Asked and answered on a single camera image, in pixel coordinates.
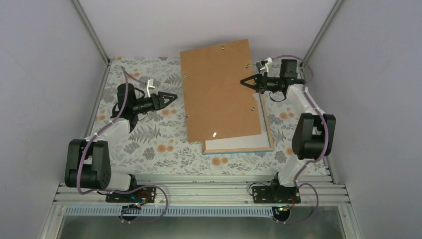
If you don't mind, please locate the brown backing board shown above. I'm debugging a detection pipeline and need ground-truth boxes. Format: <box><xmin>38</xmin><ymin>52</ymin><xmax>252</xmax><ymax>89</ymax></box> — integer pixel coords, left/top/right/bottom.
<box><xmin>180</xmin><ymin>39</ymin><xmax>261</xmax><ymax>142</ymax></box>

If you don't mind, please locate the teal and wood picture frame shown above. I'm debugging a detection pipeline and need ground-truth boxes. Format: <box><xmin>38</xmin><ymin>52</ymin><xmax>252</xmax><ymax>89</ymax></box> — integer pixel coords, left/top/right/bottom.
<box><xmin>202</xmin><ymin>96</ymin><xmax>275</xmax><ymax>155</ymax></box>

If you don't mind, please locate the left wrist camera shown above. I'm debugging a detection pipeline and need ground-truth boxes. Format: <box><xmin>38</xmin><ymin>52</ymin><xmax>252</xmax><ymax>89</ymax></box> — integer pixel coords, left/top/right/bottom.
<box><xmin>145</xmin><ymin>78</ymin><xmax>155</xmax><ymax>97</ymax></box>

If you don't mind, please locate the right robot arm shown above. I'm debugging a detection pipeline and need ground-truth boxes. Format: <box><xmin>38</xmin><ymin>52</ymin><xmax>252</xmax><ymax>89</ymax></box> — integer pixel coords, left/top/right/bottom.
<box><xmin>240</xmin><ymin>58</ymin><xmax>336</xmax><ymax>204</ymax></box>

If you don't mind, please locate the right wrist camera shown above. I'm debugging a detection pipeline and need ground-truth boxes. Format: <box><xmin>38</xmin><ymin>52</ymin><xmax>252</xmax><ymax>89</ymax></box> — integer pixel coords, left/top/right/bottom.
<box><xmin>256</xmin><ymin>57</ymin><xmax>273</xmax><ymax>73</ymax></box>

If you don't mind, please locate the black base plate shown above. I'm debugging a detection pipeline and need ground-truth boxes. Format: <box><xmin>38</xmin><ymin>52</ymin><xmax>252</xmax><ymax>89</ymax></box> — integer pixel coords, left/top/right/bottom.
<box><xmin>106</xmin><ymin>187</ymin><xmax>157</xmax><ymax>204</ymax></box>
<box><xmin>252</xmin><ymin>186</ymin><xmax>301</xmax><ymax>204</ymax></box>

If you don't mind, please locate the aluminium rail base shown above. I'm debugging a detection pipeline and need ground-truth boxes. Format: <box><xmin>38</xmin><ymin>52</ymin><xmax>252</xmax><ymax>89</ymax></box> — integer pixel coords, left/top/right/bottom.
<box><xmin>54</xmin><ymin>174</ymin><xmax>351</xmax><ymax>207</ymax></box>

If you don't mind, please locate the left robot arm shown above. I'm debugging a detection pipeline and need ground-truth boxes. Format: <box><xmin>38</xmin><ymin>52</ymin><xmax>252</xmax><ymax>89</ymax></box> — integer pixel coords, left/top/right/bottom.
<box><xmin>65</xmin><ymin>83</ymin><xmax>178</xmax><ymax>202</ymax></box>

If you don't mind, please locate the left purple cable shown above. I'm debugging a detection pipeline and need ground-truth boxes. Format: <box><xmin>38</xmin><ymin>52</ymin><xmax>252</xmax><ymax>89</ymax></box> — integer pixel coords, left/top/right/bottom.
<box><xmin>76</xmin><ymin>66</ymin><xmax>168</xmax><ymax>225</ymax></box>

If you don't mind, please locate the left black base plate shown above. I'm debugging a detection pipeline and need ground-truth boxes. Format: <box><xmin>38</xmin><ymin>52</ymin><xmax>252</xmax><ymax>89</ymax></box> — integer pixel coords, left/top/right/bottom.
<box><xmin>106</xmin><ymin>187</ymin><xmax>157</xmax><ymax>204</ymax></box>

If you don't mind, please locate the sunflower photo print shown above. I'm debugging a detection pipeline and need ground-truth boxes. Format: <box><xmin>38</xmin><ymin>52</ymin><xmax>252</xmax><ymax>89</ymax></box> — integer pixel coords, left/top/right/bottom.
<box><xmin>205</xmin><ymin>99</ymin><xmax>272</xmax><ymax>151</ymax></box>

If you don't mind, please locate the floral patterned table mat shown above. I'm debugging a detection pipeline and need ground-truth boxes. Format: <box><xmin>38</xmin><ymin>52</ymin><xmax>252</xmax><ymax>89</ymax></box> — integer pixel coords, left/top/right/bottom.
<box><xmin>80</xmin><ymin>56</ymin><xmax>327</xmax><ymax>176</ymax></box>

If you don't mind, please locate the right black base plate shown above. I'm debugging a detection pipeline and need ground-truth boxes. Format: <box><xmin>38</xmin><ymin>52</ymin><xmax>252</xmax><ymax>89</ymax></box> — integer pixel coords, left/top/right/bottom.
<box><xmin>252</xmin><ymin>186</ymin><xmax>301</xmax><ymax>204</ymax></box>

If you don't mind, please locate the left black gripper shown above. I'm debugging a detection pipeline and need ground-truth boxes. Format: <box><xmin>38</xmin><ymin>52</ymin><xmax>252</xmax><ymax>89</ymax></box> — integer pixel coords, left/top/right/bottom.
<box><xmin>132</xmin><ymin>92</ymin><xmax>178</xmax><ymax>114</ymax></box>

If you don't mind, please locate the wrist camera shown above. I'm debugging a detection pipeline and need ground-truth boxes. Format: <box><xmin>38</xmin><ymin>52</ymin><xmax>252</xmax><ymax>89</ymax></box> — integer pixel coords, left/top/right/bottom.
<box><xmin>145</xmin><ymin>78</ymin><xmax>155</xmax><ymax>97</ymax></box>
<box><xmin>256</xmin><ymin>57</ymin><xmax>273</xmax><ymax>73</ymax></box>

